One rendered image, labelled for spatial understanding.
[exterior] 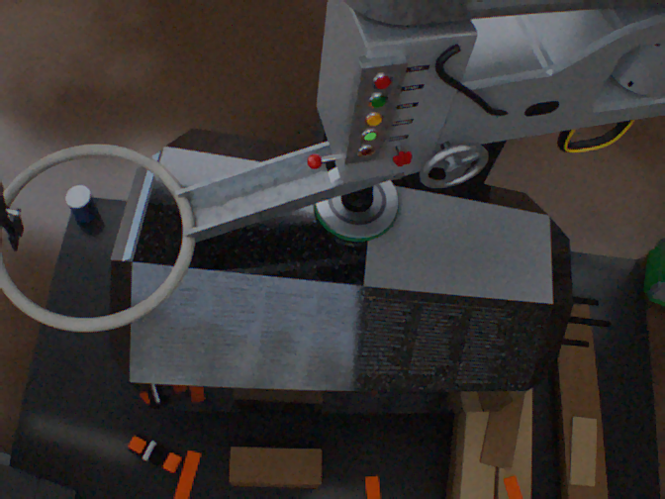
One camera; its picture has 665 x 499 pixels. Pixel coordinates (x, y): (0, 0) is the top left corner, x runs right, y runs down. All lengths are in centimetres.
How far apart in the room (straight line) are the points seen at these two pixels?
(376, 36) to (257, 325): 86
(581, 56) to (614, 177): 187
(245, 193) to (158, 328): 42
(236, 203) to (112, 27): 197
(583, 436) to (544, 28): 158
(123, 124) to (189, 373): 150
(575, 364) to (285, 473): 115
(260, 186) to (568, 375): 146
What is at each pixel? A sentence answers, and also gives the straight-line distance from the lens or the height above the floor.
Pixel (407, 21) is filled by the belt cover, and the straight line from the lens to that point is 104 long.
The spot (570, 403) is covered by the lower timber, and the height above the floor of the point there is 8.
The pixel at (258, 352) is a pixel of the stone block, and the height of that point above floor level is 70.
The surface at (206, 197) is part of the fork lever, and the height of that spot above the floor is 95.
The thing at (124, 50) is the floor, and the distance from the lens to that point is 326.
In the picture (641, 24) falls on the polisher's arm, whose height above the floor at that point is 153.
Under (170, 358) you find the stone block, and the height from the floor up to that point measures 67.
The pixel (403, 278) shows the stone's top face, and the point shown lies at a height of 85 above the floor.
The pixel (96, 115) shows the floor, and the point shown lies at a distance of 303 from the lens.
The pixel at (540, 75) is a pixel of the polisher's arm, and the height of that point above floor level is 141.
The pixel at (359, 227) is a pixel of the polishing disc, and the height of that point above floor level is 88.
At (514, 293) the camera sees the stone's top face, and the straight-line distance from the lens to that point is 170.
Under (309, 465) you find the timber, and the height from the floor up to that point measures 14.
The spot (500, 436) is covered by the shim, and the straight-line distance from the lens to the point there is 227.
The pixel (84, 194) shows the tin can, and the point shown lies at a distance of 263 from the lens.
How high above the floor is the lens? 232
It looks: 64 degrees down
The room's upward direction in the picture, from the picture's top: 11 degrees clockwise
